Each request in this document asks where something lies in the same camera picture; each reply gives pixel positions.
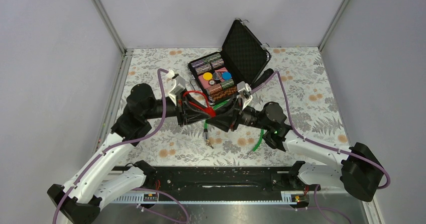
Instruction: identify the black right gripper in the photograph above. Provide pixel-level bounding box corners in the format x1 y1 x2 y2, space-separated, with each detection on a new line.
205 94 271 133

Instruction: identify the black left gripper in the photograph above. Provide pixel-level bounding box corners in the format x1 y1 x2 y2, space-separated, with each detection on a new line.
144 89 211 127

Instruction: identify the red cable lock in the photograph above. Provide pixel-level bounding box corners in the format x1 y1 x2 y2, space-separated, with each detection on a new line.
182 90 216 117

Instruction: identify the green cable lock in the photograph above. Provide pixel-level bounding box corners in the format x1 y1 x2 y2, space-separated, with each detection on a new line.
203 100 264 152

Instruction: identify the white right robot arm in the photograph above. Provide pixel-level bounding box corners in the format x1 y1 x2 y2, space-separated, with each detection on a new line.
206 100 385 202

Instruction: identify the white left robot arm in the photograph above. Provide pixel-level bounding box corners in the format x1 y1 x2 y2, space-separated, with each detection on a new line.
47 83 216 223

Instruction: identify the yellow round chip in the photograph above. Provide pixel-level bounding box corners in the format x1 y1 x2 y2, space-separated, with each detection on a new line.
202 72 212 81

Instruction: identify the blue round chip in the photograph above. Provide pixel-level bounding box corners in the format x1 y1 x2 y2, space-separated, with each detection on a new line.
222 71 232 81

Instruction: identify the black poker chip case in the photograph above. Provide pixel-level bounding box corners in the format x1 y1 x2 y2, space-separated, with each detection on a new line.
187 18 271 104

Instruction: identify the black marker orange cap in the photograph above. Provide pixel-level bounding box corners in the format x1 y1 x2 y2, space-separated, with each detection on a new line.
251 68 274 88

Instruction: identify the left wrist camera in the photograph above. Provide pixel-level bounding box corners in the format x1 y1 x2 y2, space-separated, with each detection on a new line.
166 75 186 106

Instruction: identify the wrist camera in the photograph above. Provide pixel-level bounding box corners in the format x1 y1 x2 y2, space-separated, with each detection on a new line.
166 75 186 106
237 81 253 109

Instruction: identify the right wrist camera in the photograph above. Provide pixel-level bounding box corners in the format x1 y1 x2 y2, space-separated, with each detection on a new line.
237 81 253 109

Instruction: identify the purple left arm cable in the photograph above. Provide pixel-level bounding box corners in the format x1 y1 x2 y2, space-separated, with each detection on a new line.
52 68 190 224

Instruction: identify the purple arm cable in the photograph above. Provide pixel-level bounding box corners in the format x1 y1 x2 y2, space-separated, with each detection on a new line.
249 70 391 190
52 68 190 224

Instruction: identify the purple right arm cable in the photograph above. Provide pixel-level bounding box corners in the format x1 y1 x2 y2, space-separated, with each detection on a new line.
249 70 391 190

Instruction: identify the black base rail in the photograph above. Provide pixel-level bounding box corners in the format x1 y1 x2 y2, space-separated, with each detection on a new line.
113 166 316 204

